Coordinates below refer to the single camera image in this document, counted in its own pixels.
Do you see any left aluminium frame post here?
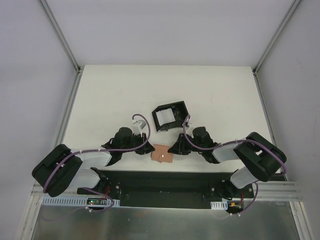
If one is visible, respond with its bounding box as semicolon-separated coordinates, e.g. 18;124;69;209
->
37;0;81;73

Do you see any black card dispenser box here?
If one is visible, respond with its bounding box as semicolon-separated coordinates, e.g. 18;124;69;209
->
151;101;189;132

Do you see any white cable duct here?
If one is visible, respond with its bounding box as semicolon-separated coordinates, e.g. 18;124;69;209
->
42;196;120;208
210;201;228;211

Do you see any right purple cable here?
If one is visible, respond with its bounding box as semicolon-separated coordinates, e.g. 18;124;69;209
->
183;114;288;176

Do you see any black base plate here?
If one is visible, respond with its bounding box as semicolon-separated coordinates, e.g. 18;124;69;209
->
76;169;260;208

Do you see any right white cable duct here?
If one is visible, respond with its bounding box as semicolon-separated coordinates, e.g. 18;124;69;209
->
210;201;228;211

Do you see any left white cable duct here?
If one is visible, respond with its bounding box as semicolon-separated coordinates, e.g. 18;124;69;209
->
42;196;120;208

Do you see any white cards stack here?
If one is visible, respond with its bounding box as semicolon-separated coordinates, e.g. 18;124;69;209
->
155;108;176;126

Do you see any aluminium frame post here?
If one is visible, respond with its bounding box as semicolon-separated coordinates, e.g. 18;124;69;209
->
252;0;304;76
37;0;81;73

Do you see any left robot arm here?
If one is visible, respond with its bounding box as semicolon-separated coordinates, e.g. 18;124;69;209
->
31;127;155;197

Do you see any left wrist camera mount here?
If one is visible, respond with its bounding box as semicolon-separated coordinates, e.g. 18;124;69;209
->
132;119;147;136

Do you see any right aluminium frame post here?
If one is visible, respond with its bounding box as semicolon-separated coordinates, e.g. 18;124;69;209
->
252;0;304;76

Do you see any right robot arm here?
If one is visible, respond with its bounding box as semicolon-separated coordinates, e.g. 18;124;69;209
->
167;126;287;200

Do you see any aluminium rail right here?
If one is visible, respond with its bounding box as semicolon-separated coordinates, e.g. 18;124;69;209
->
256;181;303;202

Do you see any brown leather card holder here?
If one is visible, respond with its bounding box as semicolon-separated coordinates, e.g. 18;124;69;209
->
151;144;174;163

